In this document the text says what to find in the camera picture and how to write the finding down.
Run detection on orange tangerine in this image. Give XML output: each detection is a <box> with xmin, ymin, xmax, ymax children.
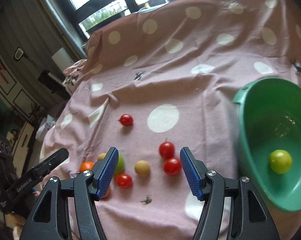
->
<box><xmin>102</xmin><ymin>187</ymin><xmax>111</xmax><ymax>199</ymax></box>
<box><xmin>79</xmin><ymin>161</ymin><xmax>95</xmax><ymax>173</ymax></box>

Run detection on green lime fruit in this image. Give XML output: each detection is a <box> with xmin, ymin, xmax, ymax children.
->
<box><xmin>269</xmin><ymin>150</ymin><xmax>293</xmax><ymax>174</ymax></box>

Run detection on small red front tomato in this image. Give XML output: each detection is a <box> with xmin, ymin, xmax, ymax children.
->
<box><xmin>116</xmin><ymin>173</ymin><xmax>133</xmax><ymax>189</ymax></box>

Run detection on left tan longan fruit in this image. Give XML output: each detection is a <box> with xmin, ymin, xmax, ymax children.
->
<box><xmin>97</xmin><ymin>153</ymin><xmax>106</xmax><ymax>161</ymax></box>

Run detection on tan longan fruit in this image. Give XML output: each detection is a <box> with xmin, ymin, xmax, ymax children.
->
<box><xmin>134</xmin><ymin>160</ymin><xmax>150</xmax><ymax>177</ymax></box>
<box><xmin>97</xmin><ymin>153</ymin><xmax>106</xmax><ymax>161</ymax></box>

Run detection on dried green stem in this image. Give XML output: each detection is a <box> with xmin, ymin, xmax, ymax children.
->
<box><xmin>140</xmin><ymin>194</ymin><xmax>152</xmax><ymax>205</ymax></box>

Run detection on right tan longan fruit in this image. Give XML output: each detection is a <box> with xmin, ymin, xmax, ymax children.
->
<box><xmin>134</xmin><ymin>160</ymin><xmax>150</xmax><ymax>177</ymax></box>

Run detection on green plastic bowl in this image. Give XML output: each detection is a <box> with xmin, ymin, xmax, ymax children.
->
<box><xmin>233</xmin><ymin>77</ymin><xmax>301</xmax><ymax>212</ymax></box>

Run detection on black floor lamp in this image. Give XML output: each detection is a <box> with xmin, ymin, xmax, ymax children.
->
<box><xmin>13</xmin><ymin>47</ymin><xmax>68</xmax><ymax>96</ymax></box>

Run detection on far red cherry tomato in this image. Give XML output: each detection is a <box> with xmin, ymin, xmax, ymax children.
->
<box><xmin>118</xmin><ymin>114</ymin><xmax>134</xmax><ymax>127</ymax></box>

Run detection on pink polka dot cloth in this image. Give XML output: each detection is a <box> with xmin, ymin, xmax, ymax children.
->
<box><xmin>40</xmin><ymin>0</ymin><xmax>301</xmax><ymax>239</ymax></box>

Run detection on black window frame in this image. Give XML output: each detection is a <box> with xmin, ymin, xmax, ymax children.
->
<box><xmin>47</xmin><ymin>0</ymin><xmax>256</xmax><ymax>43</ymax></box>

